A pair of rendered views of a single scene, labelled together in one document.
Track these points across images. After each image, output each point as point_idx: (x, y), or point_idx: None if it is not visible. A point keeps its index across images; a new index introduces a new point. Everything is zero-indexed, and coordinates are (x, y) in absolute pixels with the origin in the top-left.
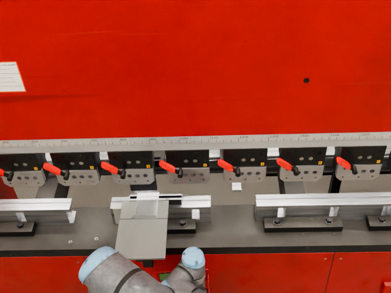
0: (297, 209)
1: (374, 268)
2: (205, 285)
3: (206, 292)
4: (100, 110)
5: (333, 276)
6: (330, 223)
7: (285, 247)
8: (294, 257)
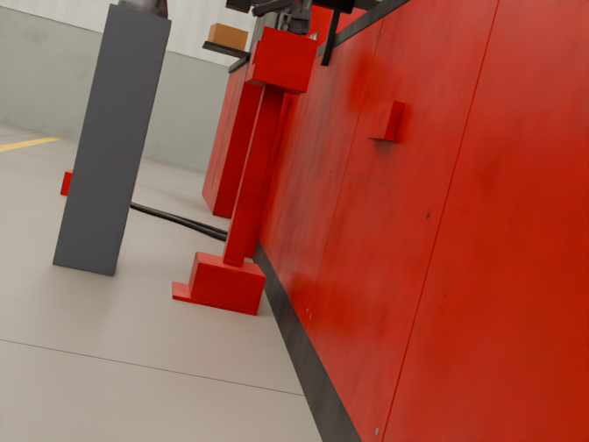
0: None
1: (390, 57)
2: (293, 11)
3: (285, 14)
4: None
5: (367, 88)
6: None
7: (370, 11)
8: (366, 35)
